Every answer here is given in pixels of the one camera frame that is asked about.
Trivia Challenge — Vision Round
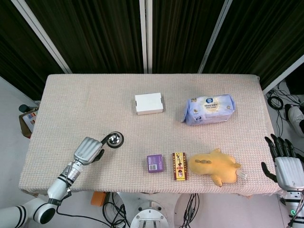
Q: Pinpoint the black cable bundle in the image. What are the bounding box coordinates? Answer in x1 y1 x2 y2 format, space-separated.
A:
182 193 203 228
56 191 132 228

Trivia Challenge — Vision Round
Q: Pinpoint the white cardboard box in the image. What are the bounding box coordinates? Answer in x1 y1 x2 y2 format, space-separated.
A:
134 92 165 116

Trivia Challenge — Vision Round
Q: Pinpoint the purple wrapped soap box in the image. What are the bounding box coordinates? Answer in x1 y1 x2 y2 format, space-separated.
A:
146 153 165 173

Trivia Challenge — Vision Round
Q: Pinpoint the white partition frame post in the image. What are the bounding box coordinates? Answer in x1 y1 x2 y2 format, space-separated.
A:
139 0 153 74
10 0 73 75
262 54 304 94
197 0 235 74

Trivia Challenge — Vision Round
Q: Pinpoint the light blue tissue pack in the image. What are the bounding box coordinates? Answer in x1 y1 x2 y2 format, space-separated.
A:
180 93 237 127

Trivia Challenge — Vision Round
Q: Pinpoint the orange box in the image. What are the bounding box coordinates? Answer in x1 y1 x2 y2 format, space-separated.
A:
90 191 106 207

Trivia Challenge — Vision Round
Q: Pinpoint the yellow red printed box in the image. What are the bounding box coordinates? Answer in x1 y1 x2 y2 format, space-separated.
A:
171 152 189 181

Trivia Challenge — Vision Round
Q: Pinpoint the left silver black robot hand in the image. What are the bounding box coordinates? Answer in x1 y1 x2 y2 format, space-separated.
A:
73 133 113 166

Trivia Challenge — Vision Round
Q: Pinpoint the brown cardboard box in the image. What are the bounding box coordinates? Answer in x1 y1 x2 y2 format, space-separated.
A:
19 107 40 140

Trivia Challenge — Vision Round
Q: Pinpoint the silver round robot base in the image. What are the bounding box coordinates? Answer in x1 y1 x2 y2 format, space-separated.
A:
130 208 169 228

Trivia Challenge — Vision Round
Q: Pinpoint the dark partition screen panel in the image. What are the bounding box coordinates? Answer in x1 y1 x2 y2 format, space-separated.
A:
152 0 225 74
24 0 144 74
206 0 304 89
0 0 66 101

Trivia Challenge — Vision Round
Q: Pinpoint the coiled black floor cable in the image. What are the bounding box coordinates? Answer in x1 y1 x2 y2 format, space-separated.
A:
267 95 285 110

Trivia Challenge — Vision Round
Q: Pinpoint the white shoe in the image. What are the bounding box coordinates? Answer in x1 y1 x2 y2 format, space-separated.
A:
287 105 304 138

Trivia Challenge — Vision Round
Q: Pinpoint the yellow plush toy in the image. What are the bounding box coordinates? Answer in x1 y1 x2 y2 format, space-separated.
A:
188 148 248 188

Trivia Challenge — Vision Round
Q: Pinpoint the beige waffle tablecloth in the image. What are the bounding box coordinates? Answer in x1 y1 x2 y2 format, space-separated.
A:
18 73 282 198

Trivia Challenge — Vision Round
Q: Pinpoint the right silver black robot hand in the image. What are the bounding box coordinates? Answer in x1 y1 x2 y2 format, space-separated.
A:
261 133 304 191

